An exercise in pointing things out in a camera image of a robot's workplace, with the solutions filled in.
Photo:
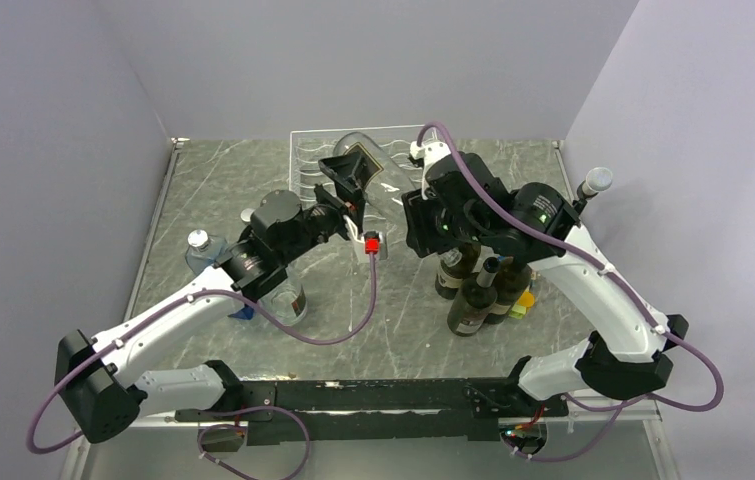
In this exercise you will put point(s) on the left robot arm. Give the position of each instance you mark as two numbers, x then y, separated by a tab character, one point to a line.
107	381

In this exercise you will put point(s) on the colourful small blocks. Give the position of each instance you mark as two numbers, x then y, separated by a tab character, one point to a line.
525	302

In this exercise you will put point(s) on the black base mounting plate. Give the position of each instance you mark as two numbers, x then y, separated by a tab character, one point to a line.
283	410

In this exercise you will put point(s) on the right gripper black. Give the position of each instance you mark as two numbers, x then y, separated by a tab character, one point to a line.
428	240

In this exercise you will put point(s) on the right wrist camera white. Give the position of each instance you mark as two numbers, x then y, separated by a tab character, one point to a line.
424	156

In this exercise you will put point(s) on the clear bottle silver cap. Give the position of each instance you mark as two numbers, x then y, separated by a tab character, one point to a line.
287	302
246	215

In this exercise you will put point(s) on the dark wine bottle right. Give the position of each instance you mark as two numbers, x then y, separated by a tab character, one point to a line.
510	283

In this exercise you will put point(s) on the microphone on black stand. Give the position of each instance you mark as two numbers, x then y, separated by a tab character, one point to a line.
597	180

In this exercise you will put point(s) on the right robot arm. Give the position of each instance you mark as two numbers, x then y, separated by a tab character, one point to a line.
624	357

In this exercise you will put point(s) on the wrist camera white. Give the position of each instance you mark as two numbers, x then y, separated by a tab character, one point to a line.
424	156
366	245

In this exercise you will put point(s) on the clear bottle silver cap rear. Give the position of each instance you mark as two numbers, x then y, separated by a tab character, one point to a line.
246	215

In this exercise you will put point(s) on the blue square glass bottle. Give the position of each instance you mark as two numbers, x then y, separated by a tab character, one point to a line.
203	249

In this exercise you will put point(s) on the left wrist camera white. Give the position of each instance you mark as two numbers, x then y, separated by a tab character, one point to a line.
366	245

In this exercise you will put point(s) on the dark wine bottle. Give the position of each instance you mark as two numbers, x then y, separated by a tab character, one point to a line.
510	283
474	300
454	267

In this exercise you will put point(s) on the dark wine bottle rear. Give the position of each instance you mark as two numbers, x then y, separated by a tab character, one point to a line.
454	267

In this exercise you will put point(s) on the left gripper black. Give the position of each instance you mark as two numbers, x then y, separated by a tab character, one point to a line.
350	198

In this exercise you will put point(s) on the clear bottle silver cap front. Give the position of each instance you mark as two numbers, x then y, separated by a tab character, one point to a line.
287	302

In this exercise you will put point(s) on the dark wine bottle front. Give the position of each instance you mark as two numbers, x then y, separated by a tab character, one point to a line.
474	300

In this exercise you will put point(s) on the clear glass bottle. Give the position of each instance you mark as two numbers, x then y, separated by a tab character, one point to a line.
383	180

